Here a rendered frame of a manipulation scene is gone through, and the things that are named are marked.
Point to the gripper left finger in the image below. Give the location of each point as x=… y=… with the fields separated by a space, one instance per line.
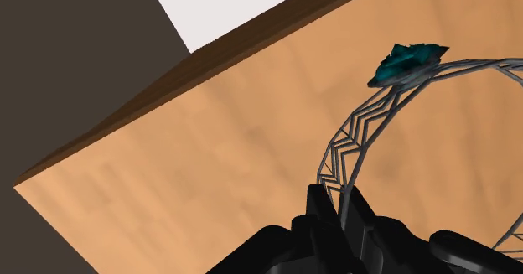
x=320 y=228

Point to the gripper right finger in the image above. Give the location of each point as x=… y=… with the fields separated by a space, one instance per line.
x=380 y=244

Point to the wooden table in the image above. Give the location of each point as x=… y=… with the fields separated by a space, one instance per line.
x=228 y=154

